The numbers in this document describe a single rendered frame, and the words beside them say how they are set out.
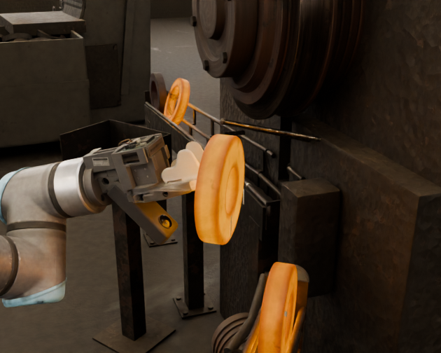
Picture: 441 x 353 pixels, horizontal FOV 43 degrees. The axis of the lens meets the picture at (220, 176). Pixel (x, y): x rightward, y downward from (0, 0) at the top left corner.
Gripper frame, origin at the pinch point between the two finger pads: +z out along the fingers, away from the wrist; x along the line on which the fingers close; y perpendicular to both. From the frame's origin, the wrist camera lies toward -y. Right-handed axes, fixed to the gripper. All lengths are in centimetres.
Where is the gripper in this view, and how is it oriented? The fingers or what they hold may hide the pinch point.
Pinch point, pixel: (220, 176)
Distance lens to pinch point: 79.2
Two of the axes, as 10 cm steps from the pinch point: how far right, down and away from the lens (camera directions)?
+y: -2.6, -9.2, -2.9
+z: 9.2, -1.5, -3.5
